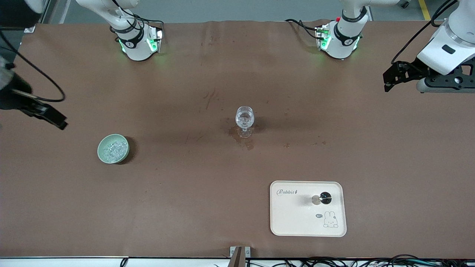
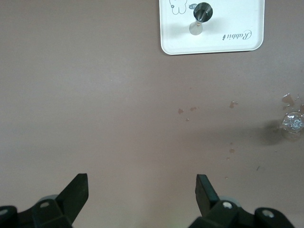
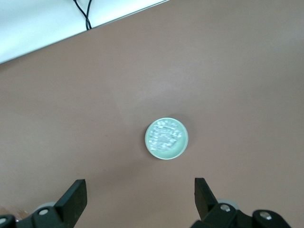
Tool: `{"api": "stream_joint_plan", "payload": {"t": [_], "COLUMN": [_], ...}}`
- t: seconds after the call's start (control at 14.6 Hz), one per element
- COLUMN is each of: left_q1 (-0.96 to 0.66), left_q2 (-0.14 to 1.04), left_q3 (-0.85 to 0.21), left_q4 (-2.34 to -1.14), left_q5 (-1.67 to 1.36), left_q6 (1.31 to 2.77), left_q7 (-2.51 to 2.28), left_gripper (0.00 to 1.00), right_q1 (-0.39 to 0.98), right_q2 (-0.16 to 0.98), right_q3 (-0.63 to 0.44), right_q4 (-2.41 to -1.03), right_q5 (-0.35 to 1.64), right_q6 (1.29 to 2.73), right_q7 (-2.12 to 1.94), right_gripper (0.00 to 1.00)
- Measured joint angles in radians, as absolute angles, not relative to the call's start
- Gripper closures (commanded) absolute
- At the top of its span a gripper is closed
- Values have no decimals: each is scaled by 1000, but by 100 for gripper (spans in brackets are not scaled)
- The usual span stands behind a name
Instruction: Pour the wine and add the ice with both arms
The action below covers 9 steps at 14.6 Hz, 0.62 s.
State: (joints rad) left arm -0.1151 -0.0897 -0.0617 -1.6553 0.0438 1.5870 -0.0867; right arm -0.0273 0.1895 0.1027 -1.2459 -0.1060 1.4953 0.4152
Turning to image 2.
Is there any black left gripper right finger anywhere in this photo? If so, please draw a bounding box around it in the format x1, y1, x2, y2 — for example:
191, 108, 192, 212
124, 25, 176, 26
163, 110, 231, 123
189, 174, 295, 228

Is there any silver metal jigger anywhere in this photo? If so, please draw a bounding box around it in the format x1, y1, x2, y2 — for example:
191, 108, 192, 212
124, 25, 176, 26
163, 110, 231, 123
188, 1, 214, 36

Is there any brown table cover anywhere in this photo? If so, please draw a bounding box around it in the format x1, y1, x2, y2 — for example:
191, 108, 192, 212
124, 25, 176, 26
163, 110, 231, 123
0, 0, 304, 228

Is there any clear wine glass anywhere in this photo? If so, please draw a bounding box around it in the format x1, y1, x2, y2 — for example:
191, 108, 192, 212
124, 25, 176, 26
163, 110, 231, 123
281, 110, 304, 141

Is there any cream rabbit print tray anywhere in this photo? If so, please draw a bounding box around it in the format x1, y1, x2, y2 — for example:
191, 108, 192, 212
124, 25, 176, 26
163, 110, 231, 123
160, 0, 266, 56

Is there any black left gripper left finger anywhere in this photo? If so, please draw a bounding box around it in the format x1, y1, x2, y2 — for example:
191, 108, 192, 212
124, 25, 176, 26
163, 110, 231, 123
0, 173, 89, 228

